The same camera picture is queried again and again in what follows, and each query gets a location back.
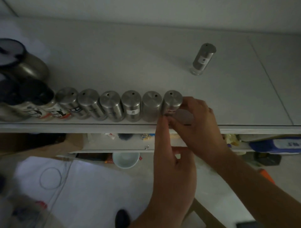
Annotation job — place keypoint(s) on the person's right hand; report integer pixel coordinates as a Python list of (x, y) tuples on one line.
[(202, 131)]

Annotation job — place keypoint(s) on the person's left hand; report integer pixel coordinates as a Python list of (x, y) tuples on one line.
[(174, 178)]

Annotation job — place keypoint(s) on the person's right thumb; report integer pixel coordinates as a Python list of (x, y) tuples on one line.
[(177, 129)]

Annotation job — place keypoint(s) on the person's left thumb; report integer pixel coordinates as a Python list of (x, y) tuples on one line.
[(181, 152)]

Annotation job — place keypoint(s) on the red-labelled steel spice shaker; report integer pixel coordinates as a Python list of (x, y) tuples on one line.
[(171, 102)]

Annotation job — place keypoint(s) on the person's left forearm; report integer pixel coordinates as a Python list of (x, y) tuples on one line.
[(160, 218)]

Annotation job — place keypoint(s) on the person's right forearm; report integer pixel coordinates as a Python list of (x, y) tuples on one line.
[(254, 192)]

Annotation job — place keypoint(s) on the colourful snack packet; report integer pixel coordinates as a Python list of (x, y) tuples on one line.
[(148, 137)]

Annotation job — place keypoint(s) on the yellow packet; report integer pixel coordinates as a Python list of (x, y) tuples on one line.
[(232, 139)]

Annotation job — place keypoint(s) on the white cup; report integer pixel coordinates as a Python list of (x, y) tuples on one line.
[(125, 161)]

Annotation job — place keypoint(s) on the row of steel shakers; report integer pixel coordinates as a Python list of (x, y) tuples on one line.
[(110, 105)]

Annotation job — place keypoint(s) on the white-labelled steel spice shaker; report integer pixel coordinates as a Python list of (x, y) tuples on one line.
[(203, 58)]

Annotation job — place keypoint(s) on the black box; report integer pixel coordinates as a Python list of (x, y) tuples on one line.
[(268, 159)]

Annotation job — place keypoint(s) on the orange object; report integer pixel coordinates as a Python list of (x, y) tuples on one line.
[(267, 176)]

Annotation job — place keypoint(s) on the person's black shoe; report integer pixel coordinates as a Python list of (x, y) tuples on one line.
[(122, 219)]

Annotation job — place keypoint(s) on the blue packet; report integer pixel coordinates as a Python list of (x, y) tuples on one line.
[(275, 145)]

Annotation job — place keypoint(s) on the white plastic sheet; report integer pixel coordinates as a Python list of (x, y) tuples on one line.
[(89, 188)]

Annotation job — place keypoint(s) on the black-capped sauce bottle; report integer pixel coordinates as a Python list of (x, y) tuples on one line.
[(44, 103), (9, 103)]

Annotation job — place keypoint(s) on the steel thermos jug black lid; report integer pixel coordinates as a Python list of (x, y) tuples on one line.
[(25, 63)]

